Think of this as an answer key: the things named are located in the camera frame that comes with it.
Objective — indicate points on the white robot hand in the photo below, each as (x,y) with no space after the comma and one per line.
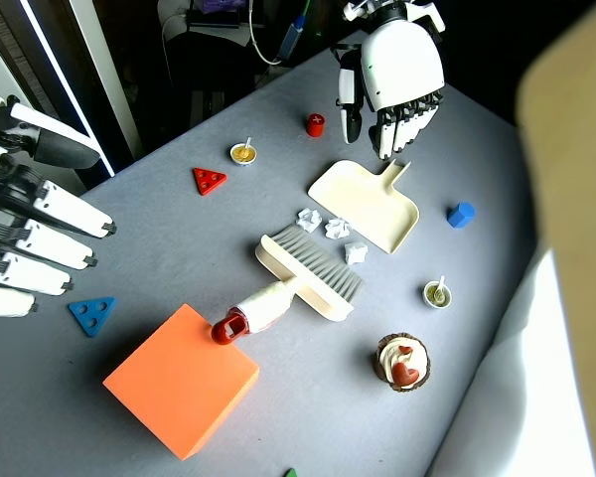
(402,64)
(54,204)

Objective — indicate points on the cream plastic dustpan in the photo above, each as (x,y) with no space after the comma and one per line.
(362,199)

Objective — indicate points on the white paper ball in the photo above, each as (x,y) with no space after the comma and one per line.
(309,219)
(355,252)
(338,228)

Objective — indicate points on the red cylinder white cross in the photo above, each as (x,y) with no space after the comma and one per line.
(315,126)

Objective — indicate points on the blue triangle block with holes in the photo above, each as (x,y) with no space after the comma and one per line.
(93,312)

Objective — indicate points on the white light strip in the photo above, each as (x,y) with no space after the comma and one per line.
(64,84)

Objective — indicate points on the red triangle block with holes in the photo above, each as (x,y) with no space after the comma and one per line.
(208,181)

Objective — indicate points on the blue hexagonal block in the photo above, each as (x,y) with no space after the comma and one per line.
(461,214)

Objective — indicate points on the white cup yellow food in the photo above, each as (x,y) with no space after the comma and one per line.
(243,155)

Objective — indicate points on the orange cube box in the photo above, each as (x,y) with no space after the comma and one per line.
(179,377)

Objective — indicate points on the beige blurred panel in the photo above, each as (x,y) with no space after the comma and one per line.
(576,199)

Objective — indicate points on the white cup green food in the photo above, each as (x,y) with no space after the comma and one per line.
(437,295)

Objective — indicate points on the toy cupcake with hearts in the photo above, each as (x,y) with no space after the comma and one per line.
(402,365)

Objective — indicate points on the grey table cloth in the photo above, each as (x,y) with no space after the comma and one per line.
(303,422)

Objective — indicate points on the white cloth sheet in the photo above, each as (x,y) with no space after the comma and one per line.
(516,397)

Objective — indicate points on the green triangle block with holes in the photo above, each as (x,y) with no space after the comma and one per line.
(290,473)

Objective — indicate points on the white door frame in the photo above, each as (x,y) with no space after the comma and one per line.
(109,89)

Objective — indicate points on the white curved chair frame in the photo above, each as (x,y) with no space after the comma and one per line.
(171,30)

